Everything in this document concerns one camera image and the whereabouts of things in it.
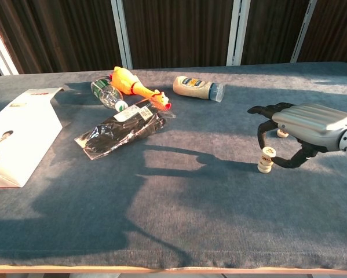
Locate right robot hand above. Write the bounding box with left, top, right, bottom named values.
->
left=247, top=102, right=347, bottom=170

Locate dark brown partition panel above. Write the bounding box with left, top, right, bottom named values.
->
left=241, top=0, right=310, bottom=65
left=0, top=0, right=125, bottom=79
left=297, top=0, right=347, bottom=63
left=122, top=0, right=235, bottom=70

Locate mayonnaise squeeze bottle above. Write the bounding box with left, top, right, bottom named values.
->
left=173, top=75, right=226, bottom=103

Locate blue grey table cloth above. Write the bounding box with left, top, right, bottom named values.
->
left=0, top=61, right=347, bottom=272

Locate yellow rubber chicken toy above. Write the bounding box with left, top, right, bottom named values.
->
left=108, top=65, right=173, bottom=111

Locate black item in plastic bag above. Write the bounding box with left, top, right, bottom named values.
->
left=74, top=100, right=177, bottom=160

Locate clear plastic water bottle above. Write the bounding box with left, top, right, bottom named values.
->
left=90, top=76, right=130, bottom=112

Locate white carton box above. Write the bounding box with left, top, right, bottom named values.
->
left=0, top=87, right=65, bottom=189

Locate white partition frame post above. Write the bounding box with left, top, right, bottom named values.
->
left=111, top=0, right=133, bottom=70
left=225, top=0, right=251, bottom=66
left=0, top=14, right=19, bottom=76
left=288, top=0, right=317, bottom=64

